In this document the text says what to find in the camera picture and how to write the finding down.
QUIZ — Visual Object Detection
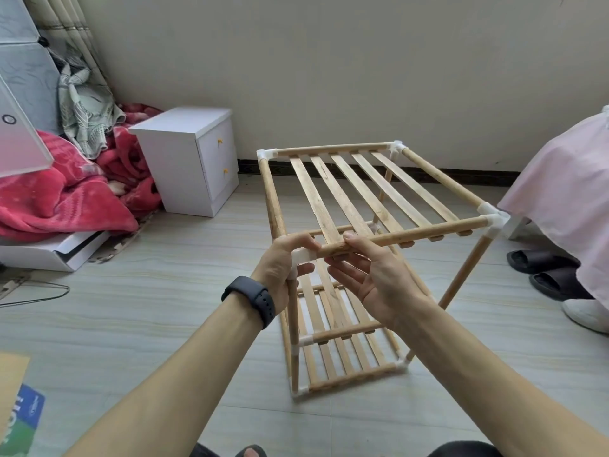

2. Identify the green cardboard box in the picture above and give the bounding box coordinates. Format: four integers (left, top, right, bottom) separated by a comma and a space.
0, 352, 46, 457

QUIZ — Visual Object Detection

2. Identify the pink ruffled bed skirt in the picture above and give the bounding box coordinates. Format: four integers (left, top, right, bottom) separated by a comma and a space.
499, 104, 609, 310

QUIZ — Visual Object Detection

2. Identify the black smartwatch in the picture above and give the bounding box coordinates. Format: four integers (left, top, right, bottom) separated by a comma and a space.
221, 275, 277, 329

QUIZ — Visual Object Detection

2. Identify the white box cabinet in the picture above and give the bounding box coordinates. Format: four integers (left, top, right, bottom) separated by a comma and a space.
128, 106, 239, 218

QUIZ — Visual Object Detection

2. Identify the person's right hand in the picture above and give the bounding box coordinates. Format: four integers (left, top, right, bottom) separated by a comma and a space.
326, 233, 429, 329

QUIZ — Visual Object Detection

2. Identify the red fleece blanket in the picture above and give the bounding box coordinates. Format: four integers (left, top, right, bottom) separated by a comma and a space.
0, 102, 165, 244

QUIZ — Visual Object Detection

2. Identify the white bed leg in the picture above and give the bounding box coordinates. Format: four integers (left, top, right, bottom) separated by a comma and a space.
510, 214, 539, 240

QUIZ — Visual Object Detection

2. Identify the flat white box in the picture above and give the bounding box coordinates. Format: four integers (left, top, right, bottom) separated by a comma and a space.
0, 228, 110, 272

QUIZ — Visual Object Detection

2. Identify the person's left hand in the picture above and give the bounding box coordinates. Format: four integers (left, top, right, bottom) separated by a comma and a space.
249, 233, 323, 315

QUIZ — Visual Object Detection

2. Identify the white shoe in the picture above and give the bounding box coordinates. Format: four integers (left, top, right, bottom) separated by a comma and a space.
561, 298, 609, 336

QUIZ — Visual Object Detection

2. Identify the person's left forearm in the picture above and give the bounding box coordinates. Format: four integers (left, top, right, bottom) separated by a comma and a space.
65, 295, 272, 457

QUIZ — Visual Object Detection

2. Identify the pale green cloth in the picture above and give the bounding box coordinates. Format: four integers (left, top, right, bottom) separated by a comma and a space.
52, 52, 125, 160

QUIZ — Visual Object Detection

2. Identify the black slipper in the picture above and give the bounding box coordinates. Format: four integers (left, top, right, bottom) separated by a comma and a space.
530, 266, 596, 301
506, 247, 572, 274

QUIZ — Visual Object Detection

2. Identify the person's right forearm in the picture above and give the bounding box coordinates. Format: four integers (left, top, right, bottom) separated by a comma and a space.
400, 295, 609, 457

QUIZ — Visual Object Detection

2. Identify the green striped curtain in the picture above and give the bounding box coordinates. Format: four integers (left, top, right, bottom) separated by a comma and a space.
23, 0, 106, 91

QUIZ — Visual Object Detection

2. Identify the wire clothes hanger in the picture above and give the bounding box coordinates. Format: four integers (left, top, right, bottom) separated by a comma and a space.
0, 275, 70, 308

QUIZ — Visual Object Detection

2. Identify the white plastic door panel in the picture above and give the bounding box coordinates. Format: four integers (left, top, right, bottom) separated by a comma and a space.
0, 76, 55, 179

